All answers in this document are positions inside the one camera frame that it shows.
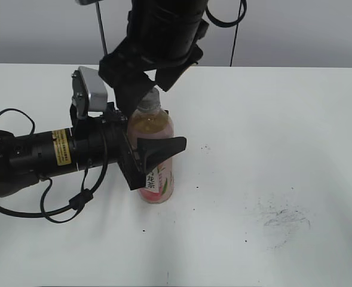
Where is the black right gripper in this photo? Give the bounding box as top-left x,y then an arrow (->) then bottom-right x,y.
99,38 -> 203,115

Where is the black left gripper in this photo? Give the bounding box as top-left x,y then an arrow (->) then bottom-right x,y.
68,100 -> 187,191

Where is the white bottle cap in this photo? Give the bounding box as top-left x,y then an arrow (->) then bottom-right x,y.
137,87 -> 161,112

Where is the peach oolong tea bottle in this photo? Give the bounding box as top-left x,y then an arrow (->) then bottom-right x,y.
127,103 -> 174,204

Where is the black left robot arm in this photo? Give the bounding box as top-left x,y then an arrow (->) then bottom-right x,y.
0,102 -> 186,197

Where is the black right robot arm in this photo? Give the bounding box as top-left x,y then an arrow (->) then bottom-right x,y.
99,0 -> 209,117

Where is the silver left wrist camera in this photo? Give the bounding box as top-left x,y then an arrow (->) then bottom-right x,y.
72,66 -> 108,120

